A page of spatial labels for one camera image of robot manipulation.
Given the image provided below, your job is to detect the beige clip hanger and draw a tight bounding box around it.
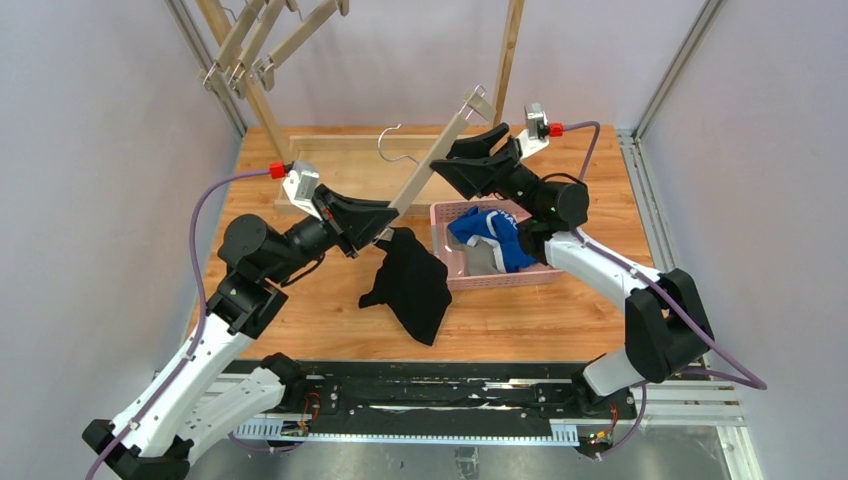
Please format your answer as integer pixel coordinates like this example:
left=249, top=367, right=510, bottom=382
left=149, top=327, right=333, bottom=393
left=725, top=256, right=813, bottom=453
left=196, top=0, right=268, bottom=90
left=389, top=84, right=496, bottom=217
left=252, top=0, right=350, bottom=91
left=225, top=0, right=300, bottom=99

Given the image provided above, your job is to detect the blue underwear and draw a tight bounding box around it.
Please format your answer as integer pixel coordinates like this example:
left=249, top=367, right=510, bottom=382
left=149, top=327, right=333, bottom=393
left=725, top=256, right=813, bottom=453
left=447, top=206, right=537, bottom=274

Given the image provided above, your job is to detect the grey underwear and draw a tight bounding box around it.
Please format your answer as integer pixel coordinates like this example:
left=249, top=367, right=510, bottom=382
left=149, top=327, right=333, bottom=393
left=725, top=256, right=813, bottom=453
left=463, top=242, right=499, bottom=276

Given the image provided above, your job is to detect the black underwear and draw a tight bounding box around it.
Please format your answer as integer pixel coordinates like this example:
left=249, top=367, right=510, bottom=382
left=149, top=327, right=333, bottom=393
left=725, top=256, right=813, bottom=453
left=358, top=227, right=453, bottom=346

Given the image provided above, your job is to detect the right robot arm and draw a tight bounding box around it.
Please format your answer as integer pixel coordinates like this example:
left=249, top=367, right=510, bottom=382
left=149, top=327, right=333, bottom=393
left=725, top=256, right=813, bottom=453
left=430, top=120, right=714, bottom=403

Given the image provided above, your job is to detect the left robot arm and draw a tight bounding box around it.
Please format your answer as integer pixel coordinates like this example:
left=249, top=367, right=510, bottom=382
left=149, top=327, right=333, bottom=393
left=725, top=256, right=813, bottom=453
left=82, top=185, right=399, bottom=479

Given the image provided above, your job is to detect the empty beige clip hanger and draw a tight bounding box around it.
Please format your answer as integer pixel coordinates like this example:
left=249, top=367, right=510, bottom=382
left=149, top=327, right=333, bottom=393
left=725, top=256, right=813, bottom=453
left=196, top=0, right=268, bottom=90

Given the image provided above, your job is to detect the wooden clothes rack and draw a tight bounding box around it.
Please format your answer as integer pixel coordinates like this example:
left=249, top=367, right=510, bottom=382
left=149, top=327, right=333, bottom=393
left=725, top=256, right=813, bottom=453
left=212, top=1, right=525, bottom=215

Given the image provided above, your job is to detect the pink plastic basket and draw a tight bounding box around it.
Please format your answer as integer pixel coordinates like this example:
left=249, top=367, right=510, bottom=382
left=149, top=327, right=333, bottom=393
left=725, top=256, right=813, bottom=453
left=430, top=198, right=562, bottom=291

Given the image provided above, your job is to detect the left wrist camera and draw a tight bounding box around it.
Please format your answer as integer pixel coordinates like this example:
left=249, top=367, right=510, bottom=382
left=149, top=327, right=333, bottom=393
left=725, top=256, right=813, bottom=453
left=269, top=160, right=321, bottom=219

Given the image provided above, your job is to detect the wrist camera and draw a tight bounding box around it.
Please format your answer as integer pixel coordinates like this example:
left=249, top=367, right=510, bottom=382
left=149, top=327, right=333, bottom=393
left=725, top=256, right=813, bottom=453
left=515, top=103, right=565, bottom=160
left=269, top=160, right=321, bottom=219

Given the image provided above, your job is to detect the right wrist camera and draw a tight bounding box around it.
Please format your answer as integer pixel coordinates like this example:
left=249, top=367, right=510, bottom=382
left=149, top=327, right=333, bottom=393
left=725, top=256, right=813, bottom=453
left=515, top=103, right=565, bottom=160

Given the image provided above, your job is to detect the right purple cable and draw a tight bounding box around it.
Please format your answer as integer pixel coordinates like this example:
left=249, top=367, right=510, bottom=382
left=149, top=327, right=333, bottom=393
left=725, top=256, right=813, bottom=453
left=561, top=121, right=768, bottom=392

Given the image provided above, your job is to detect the purple cable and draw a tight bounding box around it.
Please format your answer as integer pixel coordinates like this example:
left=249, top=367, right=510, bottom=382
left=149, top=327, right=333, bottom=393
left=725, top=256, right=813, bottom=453
left=84, top=168, right=306, bottom=480
left=561, top=121, right=768, bottom=392

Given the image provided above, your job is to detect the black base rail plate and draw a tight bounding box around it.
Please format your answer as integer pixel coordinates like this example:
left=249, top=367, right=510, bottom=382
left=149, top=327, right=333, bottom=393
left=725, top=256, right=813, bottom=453
left=253, top=361, right=647, bottom=445

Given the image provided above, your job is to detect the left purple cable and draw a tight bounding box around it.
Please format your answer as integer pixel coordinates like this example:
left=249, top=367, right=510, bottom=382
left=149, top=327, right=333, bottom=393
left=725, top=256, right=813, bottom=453
left=84, top=168, right=306, bottom=480

